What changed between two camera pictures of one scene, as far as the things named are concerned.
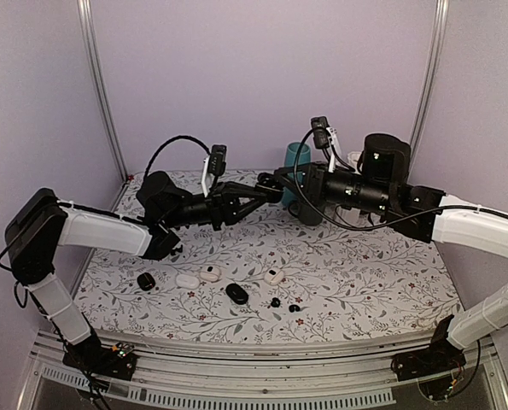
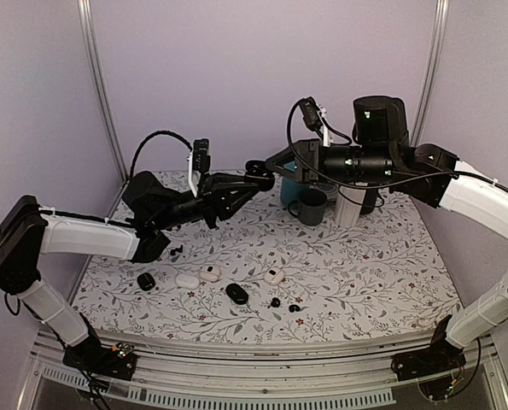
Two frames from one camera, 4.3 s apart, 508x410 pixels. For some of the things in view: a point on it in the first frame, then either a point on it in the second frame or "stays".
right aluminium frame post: (435, 50) stays
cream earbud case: (273, 276) stays
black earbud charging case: (270, 186) -> (257, 173)
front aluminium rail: (282, 377) stays
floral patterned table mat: (260, 276) stays
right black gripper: (313, 179) -> (309, 152)
